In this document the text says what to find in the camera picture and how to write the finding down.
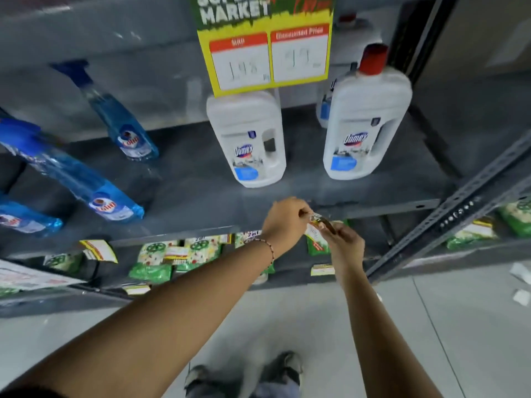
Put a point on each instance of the white cleaner bottle dark cap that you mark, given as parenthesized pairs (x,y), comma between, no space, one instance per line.
(325,107)

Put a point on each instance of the person's left shoe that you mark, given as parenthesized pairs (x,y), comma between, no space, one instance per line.
(197,375)

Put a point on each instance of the small white price tag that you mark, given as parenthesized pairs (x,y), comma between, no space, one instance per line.
(316,227)

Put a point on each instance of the grey metal shelf unit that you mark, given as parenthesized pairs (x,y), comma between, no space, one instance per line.
(191,190)

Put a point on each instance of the grey slotted metal upright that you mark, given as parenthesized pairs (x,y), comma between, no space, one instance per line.
(460,207)

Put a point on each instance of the row of green white packets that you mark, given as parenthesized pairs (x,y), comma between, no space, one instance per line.
(153,261)

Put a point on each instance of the person's right hand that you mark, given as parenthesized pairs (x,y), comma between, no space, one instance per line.
(346,248)

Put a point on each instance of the yellow green price sign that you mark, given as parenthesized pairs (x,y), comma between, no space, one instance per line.
(257,41)

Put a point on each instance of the person's left forearm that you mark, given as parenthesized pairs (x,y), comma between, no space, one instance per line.
(166,323)

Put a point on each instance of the person's left hand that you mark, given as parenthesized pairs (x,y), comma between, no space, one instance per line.
(282,223)

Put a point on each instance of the white cleaner bottle blue label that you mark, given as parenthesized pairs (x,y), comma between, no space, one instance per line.
(249,140)

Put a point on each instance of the person's right shoe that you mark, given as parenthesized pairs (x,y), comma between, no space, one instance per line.
(286,362)

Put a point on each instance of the white cleaner bottle red cap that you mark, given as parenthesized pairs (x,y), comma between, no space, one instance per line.
(365,120)

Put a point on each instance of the large white paper sign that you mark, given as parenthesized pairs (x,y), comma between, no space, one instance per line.
(29,277)

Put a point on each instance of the white bottle red cap blurred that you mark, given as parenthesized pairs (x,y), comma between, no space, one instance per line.
(352,33)

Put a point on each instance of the person's left fingers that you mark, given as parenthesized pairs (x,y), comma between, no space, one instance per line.
(299,208)

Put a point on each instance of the blue glass cleaner spray bottle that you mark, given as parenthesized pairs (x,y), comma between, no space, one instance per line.
(120,128)
(25,221)
(70,174)

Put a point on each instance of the person's shoe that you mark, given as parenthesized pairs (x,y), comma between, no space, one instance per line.
(286,362)
(197,375)

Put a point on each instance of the person's right forearm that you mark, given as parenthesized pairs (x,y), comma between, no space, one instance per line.
(381,339)

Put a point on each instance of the person's right fingers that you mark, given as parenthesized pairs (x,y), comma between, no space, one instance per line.
(334,232)

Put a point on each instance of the green white pouch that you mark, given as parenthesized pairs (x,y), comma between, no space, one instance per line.
(518,217)
(473,236)

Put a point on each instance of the yellow red shelf tag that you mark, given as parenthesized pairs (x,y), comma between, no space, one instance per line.
(322,270)
(99,250)
(136,289)

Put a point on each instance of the white paper scrap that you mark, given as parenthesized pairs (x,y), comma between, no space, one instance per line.
(522,273)
(522,297)

